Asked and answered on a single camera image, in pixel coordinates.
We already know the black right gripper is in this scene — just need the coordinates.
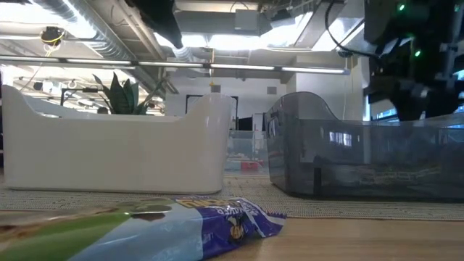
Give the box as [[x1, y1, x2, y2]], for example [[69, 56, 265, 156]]
[[367, 70, 464, 123]]

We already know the purple and green granola bar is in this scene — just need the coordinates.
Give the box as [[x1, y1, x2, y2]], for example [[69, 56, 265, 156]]
[[0, 196, 289, 261]]

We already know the long linear ceiling light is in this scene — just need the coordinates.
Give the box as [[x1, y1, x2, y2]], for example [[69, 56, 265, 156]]
[[0, 54, 351, 75]]

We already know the dark grey plastic bin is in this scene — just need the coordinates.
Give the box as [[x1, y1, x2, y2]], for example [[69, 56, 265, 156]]
[[263, 91, 464, 203]]

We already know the green artificial plant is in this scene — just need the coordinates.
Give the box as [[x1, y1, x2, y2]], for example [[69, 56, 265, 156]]
[[91, 71, 165, 116]]

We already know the black and yellow hanging device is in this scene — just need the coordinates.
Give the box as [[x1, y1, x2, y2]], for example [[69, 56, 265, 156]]
[[39, 25, 67, 47]]

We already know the white plastic bin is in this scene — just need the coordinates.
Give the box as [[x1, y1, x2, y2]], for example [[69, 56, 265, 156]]
[[1, 85, 234, 195]]

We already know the clear plastic container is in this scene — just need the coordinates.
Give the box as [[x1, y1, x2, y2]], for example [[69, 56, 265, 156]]
[[225, 130, 270, 175]]

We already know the grey woven placemat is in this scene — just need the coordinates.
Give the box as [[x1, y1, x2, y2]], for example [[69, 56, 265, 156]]
[[0, 175, 464, 222]]

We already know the silver ventilation duct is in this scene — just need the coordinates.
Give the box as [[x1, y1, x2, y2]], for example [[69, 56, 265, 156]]
[[31, 0, 172, 94]]

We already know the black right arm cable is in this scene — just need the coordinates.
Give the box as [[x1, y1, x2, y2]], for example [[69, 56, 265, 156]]
[[324, 0, 368, 58]]

